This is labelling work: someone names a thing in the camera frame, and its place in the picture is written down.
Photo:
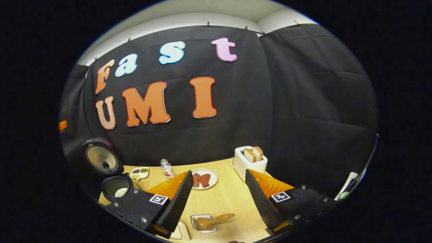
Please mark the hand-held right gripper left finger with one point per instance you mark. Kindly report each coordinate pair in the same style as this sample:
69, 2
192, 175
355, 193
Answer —
179, 202

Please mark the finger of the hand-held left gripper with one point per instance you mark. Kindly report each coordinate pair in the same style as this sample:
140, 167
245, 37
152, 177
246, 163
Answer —
62, 126

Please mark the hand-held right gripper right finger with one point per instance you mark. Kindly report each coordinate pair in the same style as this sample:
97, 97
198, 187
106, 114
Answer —
261, 206

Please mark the clear chopstick holder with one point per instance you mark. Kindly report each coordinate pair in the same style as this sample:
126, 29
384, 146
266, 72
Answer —
193, 224

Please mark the wooden spoon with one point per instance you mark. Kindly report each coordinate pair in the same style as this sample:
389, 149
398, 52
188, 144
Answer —
222, 217

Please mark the dark grey rice cooker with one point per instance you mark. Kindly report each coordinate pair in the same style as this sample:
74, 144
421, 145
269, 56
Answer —
101, 158

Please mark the white rice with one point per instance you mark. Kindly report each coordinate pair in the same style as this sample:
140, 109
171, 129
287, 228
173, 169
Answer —
120, 192

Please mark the red meat piece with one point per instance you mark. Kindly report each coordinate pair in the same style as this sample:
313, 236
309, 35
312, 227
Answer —
196, 180
205, 180

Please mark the white rounded dish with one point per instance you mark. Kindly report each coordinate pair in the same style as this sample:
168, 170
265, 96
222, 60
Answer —
183, 233

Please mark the small clear plastic bottle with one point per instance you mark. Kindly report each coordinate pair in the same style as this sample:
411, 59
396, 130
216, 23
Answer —
167, 170

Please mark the white toaster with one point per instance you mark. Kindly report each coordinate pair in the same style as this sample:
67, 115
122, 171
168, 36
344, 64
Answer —
249, 169

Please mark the white round plate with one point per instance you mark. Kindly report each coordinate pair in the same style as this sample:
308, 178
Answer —
213, 175

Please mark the white divided grain tray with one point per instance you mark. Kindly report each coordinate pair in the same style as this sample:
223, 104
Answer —
139, 173

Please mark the toasted bread slice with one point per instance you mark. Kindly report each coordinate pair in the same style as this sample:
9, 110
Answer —
249, 155
258, 152

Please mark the black backdrop cloth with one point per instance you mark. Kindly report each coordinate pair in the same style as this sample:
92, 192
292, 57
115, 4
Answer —
303, 118

